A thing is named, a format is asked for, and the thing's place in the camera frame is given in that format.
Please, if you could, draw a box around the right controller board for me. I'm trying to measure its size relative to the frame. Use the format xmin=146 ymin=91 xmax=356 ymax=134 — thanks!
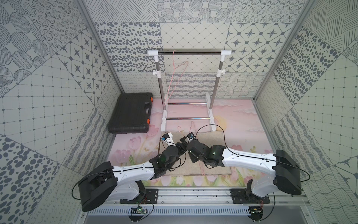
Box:
xmin=249 ymin=206 xmax=263 ymax=222

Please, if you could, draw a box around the white steel clothes rack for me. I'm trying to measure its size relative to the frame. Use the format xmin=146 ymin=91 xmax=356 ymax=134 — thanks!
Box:
xmin=148 ymin=49 xmax=232 ymax=132

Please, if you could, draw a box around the green circuit board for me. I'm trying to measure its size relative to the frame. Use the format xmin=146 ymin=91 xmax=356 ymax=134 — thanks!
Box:
xmin=131 ymin=206 xmax=147 ymax=215

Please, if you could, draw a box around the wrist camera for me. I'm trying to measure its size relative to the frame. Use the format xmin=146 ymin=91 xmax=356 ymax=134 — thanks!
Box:
xmin=161 ymin=133 xmax=175 ymax=145
xmin=187 ymin=132 xmax=195 ymax=142

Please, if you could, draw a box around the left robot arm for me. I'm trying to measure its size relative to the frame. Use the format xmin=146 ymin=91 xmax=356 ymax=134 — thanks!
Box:
xmin=77 ymin=141 xmax=187 ymax=212

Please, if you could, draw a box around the aluminium mounting rail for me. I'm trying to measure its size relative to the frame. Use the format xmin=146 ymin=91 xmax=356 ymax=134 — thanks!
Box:
xmin=79 ymin=187 xmax=310 ymax=207

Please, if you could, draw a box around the black plastic tool case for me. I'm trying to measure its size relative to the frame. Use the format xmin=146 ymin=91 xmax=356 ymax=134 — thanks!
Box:
xmin=108 ymin=92 xmax=153 ymax=134

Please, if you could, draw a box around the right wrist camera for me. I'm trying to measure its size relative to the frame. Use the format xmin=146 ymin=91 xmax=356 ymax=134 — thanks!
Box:
xmin=187 ymin=132 xmax=195 ymax=142

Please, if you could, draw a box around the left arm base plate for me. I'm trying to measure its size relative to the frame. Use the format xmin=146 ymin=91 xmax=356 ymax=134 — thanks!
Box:
xmin=120 ymin=189 xmax=159 ymax=204

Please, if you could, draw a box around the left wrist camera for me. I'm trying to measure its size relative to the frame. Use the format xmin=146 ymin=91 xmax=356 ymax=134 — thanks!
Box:
xmin=161 ymin=133 xmax=175 ymax=145

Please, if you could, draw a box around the beige fuzzy scarf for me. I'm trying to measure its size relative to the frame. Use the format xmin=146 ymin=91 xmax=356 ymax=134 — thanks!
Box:
xmin=165 ymin=131 xmax=232 ymax=176

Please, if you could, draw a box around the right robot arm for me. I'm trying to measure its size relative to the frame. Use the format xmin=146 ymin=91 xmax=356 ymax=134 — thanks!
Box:
xmin=186 ymin=139 xmax=302 ymax=198

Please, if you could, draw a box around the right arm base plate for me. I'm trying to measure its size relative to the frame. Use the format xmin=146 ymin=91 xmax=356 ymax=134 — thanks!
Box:
xmin=230 ymin=188 xmax=270 ymax=204

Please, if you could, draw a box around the floral pink table mat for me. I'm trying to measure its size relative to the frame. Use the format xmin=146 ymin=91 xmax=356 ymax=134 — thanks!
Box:
xmin=108 ymin=99 xmax=273 ymax=187

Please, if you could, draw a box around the pink wire hanger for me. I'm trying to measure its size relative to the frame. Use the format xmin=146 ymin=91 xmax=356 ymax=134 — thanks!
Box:
xmin=175 ymin=121 xmax=207 ymax=176
xmin=162 ymin=50 xmax=188 ymax=106

